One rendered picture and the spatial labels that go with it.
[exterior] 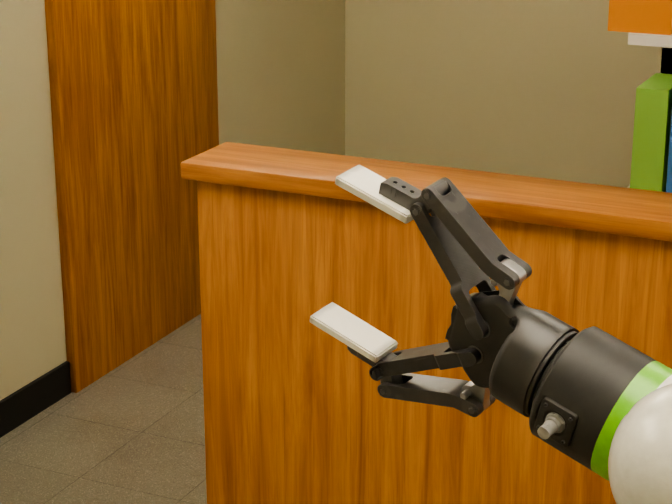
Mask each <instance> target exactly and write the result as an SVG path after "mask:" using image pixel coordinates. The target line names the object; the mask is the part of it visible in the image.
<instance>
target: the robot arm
mask: <svg viewBox="0 0 672 504"><path fill-rule="evenodd" d="M335 184H336V185H338V186H339V187H341V188H343V189H345V190H346V191H348V192H350V193H352V194H354V195H355V196H357V197H359V198H361V199H363V200H364V201H366V202H368V203H370V204H371V205H373V206H375V207H377V208H379V209H380V210H382V211H384V212H386V213H387V214H389V215H391V216H393V217H395V218H396V219H398V220H400V221H402V222H403V223H405V224H406V223H409V222H410V221H412V220H414V221H415V223H416V224H417V226H418V228H419V230H420V232H421V233H422V235H423V237H424V239H425V240H426V242H427V244H428V246H429V248H430V249H431V251H432V253H433V255H434V256H435V258H436V260H437V262H438V264H439V265H440V267H441V269H442V271H443V273H444V274H445V276H446V278H447V280H448V281H449V283H450V285H451V289H450V294H451V296H452V298H453V300H454V301H455V303H456V305H455V306H453V309H452V313H451V325H450V327H449V328H448V330H447V333H446V337H445V339H447V340H448V342H444V343H439V344H433V345H427V346H422V347H416V348H410V349H405V350H399V351H395V352H393V353H392V351H393V350H395V349H396V348H397V344H398V343H397V341H396V340H394V339H392V338H391V337H389V336H387V335H386V334H384V333H383V332H381V331H379V330H378V329H376V328H374V327H373V326H371V325H369V324H368V323H366V322H364V321H363V320H361V319H360V318H358V317H356V316H355V315H353V314H351V313H350V312H348V311H346V310H345V309H343V308H341V307H340V306H338V305H337V304H335V303H333V302H332V303H330V304H328V305H326V306H325V307H323V308H322V309H320V310H319V311H317V312H316V313H314V314H313V315H311V316H310V323H312V324H313V325H315V326H317V327H318V328H320V329H321V330H323V331H325V332H326V333H328V334H330V335H331V336H333V337H334V338H336V339H338V340H339V341H341V342H342V343H344V344H346V345H347V349H348V350H349V352H350V353H351V354H353V355H355V356H356V357H358V358H359V359H361V360H363V361H364V362H366V363H367V364H369V365H371V366H372V368H370V370H369V374H370V377H371V378H372V379H373V380H375V381H379V380H380V383H381V384H380V385H379V386H378V387H377V390H378V393H379V394H380V396H382V397H384V398H390V399H397V400H404V401H411V402H418V403H425V404H432V405H439V406H446V407H453V408H455V409H457V410H459V411H461V412H463V413H465V414H467V415H469V416H471V417H477V416H478V415H479V414H481V413H482V412H483V411H484V410H486V409H487V408H488V407H489V406H490V405H492V404H493V403H494V402H495V400H496V399H497V400H499V401H501V402H502V403H504V404H505V405H507V406H509V407H510V408H512V409H514V410H515V411H517V412H519V413H520V414H522V415H524V416H525V417H529V426H530V430H531V433H532V434H533V435H534V436H536V437H538V438H539V439H541V440H543V441H544V442H546V443H547V444H549V445H551V446H552V447H554V448H556V449H557V450H559V451H560V452H562V453H564V454H565V455H567V456H569V457H570V458H572V459H574V460H575V461H577V462H578V463H580V464H582V465H583V466H585V467H587V468H588V469H590V470H591V471H593V472H595V473H596V474H598V475H600V476H601V477H603V478H604V479H606V480H608V481H609V482H610V487H611V491H612V494H613V497H614V499H615V502H616V504H672V369H671V368H669V367H667V366H665V365H664V364H662V363H660V362H658V361H657V360H655V359H653V358H651V357H649V356H648V355H646V354H644V353H642V352H640V351H639V350H637V349H635V348H633V347H632V346H630V345H628V344H626V343H624V342H623V341H621V340H619V339H617V338H615V337H614V336H612V335H610V334H608V333H607V332H605V331H603V330H601V329H599V328H598V327H595V326H592V327H589V328H586V329H584V330H582V331H580V332H579V331H578V330H577V329H576V328H574V327H572V326H571V325H569V324H567V323H565V322H563V321H562V320H560V319H558V318H556V317H555V316H553V315H551V314H549V313H548V312H546V311H543V310H538V309H533V308H530V307H527V306H526V305H525V304H523V303H522V302H521V300H520V299H519V298H518V297H517V293H518V291H519V289H520V286H521V284H522V282H523V281H524V280H525V279H527V278H528V277H529V276H530V275H531V274H532V268H531V267H530V265H529V264H528V263H526V262H525V261H523V260H522V259H520V258H519V257H517V256H516V255H514V254H513V253H512V252H510V251H509V250H508V249H507V247H506V246H505V245H504V244H503V243H502V241H501V240H500V239H499V238H498V237H497V235H496V234H495V233H494V232H493V231H492V229H491V228H490V227H489V226H488V225H487V223H486V222H485V221H484V220H483V219H482V217H481V216H480V215H479V214H478V213H477V211H476V210H475V209H474V208H473V207H472V205H471V204H470V203H469V202H468V201H467V199H466V198H465V197H464V196H463V195H462V193H461V192H460V191H459V190H458V189H457V187H456V186H455V185H454V184H453V183H452V181H451V180H450V179H448V178H446V177H443V178H441V179H439V180H437V181H436V182H434V183H432V184H431V185H429V186H427V187H426V188H424V189H423V190H422V191H421V190H420V189H418V188H416V187H414V186H412V185H410V184H409V183H407V182H405V181H403V180H401V179H399V178H398V177H390V178H388V179H385V178H383V177H381V176H379V175H378V174H376V173H374V172H372V171H370V170H368V169H367V168H365V167H363V166H361V165H357V166H355V167H353V168H351V169H350V170H348V171H346V172H344V173H342V174H340V175H339V176H337V177H336V179H335ZM429 213H430V214H431V216H430V215H429ZM490 278H491V279H490ZM474 286H476V287H477V289H478V291H479V292H476V293H471V294H469V290H470V289H472V288H473V287H474ZM495 286H497V287H498V288H499V290H496V288H495ZM457 367H463V369H464V371H465V372H466V374H467V375H468V377H469V378H470V380H471V381H467V380H461V379H453V378H445V377H437V376H429V375H421V374H413V373H412V372H418V371H425V370H431V369H437V368H439V369H440V370H444V369H451V368H457ZM495 398H496V399H495Z"/></svg>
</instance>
